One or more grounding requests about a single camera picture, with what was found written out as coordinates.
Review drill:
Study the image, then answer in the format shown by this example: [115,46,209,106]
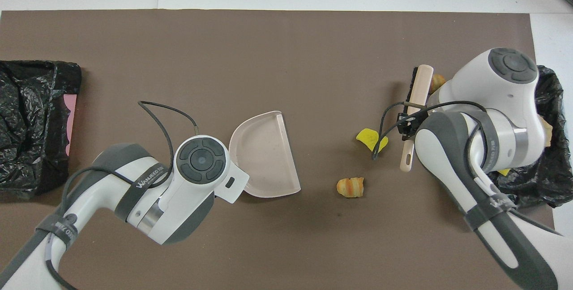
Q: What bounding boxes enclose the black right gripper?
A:
[397,109,430,141]

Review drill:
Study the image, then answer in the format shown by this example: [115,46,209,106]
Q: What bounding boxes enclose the beige hand brush black bristles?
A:
[399,64,434,173]

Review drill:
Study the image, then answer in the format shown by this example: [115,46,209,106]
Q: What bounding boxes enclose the long striped croissant piece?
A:
[428,74,447,95]

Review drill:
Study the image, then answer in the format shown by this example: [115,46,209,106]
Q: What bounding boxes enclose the curled yellow sponge piece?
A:
[356,128,389,154]

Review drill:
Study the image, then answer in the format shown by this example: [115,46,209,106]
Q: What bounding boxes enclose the short striped croissant piece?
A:
[336,177,365,199]

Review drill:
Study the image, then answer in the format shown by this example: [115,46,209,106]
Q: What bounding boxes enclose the pale beige bread chunk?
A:
[539,116,552,148]

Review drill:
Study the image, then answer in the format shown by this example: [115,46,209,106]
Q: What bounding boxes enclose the beige plastic dustpan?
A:
[229,111,302,198]

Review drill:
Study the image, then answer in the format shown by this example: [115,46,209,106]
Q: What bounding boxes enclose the black trash bag bin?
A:
[488,65,566,209]

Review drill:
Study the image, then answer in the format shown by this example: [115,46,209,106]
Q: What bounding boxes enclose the pink plastic bin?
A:
[63,94,77,156]

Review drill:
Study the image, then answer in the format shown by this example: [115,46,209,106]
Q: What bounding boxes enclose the left black-lined bin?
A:
[0,60,82,200]

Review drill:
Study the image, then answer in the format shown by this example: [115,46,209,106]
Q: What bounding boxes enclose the brown table mat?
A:
[0,9,562,290]

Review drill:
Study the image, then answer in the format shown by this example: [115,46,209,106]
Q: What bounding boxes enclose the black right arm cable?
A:
[372,100,515,219]

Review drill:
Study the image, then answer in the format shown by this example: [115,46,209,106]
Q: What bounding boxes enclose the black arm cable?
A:
[45,101,199,290]
[372,100,515,219]

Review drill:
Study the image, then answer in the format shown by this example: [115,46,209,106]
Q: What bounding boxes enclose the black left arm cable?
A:
[45,101,199,290]

